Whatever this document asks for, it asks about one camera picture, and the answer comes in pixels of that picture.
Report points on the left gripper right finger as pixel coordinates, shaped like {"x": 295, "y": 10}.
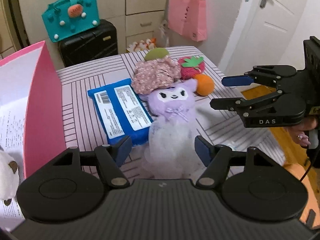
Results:
{"x": 216, "y": 160}

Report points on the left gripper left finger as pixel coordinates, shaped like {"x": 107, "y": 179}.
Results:
{"x": 109, "y": 160}

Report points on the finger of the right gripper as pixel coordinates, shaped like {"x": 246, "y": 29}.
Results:
{"x": 267, "y": 75}
{"x": 271, "y": 104}

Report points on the orange plush fruit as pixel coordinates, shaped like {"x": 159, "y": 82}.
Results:
{"x": 205, "y": 84}

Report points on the purple Kuromi plush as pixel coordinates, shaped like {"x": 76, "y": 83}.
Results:
{"x": 171, "y": 153}

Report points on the red strawberry plush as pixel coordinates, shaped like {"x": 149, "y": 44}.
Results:
{"x": 191, "y": 66}

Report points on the pink floral fabric cap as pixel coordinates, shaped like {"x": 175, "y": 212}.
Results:
{"x": 153, "y": 74}

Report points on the white brown round plush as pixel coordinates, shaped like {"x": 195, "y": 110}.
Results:
{"x": 9, "y": 177}

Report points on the green plush fruit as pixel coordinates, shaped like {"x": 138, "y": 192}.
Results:
{"x": 156, "y": 53}

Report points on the right hand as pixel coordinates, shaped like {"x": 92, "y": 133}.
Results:
{"x": 298, "y": 132}

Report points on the blue wet wipes pack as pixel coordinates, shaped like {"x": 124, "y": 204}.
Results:
{"x": 121, "y": 112}

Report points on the white door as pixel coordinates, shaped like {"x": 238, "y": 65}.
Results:
{"x": 261, "y": 34}

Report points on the pink cardboard box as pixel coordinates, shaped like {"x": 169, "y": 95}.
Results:
{"x": 30, "y": 73}

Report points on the pink paper shopping bag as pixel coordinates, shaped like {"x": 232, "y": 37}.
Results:
{"x": 188, "y": 18}

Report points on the printed paper sheet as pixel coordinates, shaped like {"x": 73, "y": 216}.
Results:
{"x": 12, "y": 134}

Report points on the black suitcase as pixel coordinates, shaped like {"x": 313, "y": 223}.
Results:
{"x": 92, "y": 44}

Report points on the teal felt handbag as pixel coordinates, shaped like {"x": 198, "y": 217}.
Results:
{"x": 65, "y": 18}

